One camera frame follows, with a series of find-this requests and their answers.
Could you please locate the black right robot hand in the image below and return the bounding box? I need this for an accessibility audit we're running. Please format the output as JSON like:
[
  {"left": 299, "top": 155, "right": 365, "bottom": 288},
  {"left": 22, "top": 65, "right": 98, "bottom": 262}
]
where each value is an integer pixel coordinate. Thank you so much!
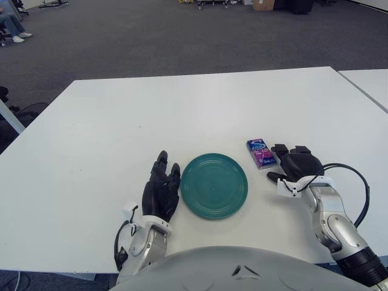
[{"left": 266, "top": 143, "right": 324, "bottom": 184}]

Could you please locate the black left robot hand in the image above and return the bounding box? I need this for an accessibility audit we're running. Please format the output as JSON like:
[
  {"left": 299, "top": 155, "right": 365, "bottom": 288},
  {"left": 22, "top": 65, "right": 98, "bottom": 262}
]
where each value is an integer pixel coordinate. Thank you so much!
[{"left": 142, "top": 150, "right": 182, "bottom": 224}]

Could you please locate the purple blue gum pack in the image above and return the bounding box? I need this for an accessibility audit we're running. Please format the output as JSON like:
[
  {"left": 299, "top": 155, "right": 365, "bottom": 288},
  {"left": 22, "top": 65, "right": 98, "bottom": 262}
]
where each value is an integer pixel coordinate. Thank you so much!
[{"left": 246, "top": 138, "right": 278, "bottom": 170}]

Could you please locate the green round plate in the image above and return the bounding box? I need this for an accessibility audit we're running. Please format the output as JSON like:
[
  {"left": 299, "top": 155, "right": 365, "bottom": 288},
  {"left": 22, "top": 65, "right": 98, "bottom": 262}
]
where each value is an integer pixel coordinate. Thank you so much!
[{"left": 179, "top": 153, "right": 249, "bottom": 219}]

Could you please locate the white rectangular table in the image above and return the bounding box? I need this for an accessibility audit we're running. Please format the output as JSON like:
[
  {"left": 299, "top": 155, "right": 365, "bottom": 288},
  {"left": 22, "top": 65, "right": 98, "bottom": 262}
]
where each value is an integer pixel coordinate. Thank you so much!
[
  {"left": 338, "top": 69, "right": 388, "bottom": 113},
  {"left": 0, "top": 65, "right": 388, "bottom": 278}
]

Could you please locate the grey robot torso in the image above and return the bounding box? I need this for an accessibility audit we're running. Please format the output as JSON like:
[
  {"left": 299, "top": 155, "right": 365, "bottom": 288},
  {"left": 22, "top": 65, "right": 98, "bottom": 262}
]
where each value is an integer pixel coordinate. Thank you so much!
[{"left": 109, "top": 246, "right": 369, "bottom": 291}]

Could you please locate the black cabinet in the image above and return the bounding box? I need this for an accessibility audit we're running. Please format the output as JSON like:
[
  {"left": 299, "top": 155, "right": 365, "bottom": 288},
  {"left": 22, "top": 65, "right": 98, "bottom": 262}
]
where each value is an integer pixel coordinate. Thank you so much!
[{"left": 274, "top": 0, "right": 315, "bottom": 15}]

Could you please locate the brown cardboard box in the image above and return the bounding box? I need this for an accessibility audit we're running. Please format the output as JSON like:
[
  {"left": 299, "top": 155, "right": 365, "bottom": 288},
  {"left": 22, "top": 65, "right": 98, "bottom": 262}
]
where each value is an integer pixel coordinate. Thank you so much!
[{"left": 252, "top": 0, "right": 276, "bottom": 12}]

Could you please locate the white table leg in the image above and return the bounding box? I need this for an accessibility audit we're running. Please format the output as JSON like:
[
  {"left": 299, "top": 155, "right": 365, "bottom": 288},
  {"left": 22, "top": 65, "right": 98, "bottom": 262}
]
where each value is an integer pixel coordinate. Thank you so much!
[{"left": 0, "top": 98, "right": 25, "bottom": 134}]

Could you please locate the metal wheeled rack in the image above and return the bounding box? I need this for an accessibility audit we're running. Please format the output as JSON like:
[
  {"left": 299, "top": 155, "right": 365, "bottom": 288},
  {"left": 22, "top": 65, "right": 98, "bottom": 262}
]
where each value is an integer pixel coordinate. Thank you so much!
[{"left": 195, "top": 0, "right": 240, "bottom": 10}]

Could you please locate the black stand base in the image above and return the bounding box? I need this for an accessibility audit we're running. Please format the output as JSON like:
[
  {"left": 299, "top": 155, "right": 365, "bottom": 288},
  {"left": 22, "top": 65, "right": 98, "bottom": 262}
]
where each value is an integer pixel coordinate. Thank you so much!
[{"left": 38, "top": 0, "right": 69, "bottom": 8}]

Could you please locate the seated person in jeans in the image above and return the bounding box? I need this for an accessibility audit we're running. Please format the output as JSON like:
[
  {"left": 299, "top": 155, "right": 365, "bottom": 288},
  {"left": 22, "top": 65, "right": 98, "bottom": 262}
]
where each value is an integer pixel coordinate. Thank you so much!
[{"left": 0, "top": 7, "right": 33, "bottom": 43}]

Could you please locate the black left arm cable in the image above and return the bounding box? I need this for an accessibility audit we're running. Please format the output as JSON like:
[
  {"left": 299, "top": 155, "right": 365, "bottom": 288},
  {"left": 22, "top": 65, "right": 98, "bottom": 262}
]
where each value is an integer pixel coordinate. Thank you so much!
[{"left": 113, "top": 221, "right": 137, "bottom": 272}]

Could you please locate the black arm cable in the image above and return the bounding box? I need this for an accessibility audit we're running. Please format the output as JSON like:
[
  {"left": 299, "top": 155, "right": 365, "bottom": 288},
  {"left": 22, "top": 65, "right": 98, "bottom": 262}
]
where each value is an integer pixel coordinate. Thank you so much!
[
  {"left": 309, "top": 162, "right": 370, "bottom": 227},
  {"left": 113, "top": 221, "right": 137, "bottom": 272}
]

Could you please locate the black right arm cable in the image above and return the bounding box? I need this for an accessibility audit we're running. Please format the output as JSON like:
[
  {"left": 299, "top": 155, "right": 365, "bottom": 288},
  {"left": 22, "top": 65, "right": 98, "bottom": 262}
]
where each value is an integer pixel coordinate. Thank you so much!
[{"left": 309, "top": 162, "right": 370, "bottom": 227}]

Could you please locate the white floor cable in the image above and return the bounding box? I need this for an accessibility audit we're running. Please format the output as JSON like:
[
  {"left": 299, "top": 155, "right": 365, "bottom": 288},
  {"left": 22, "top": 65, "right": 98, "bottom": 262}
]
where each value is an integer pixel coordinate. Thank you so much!
[{"left": 12, "top": 269, "right": 31, "bottom": 291}]

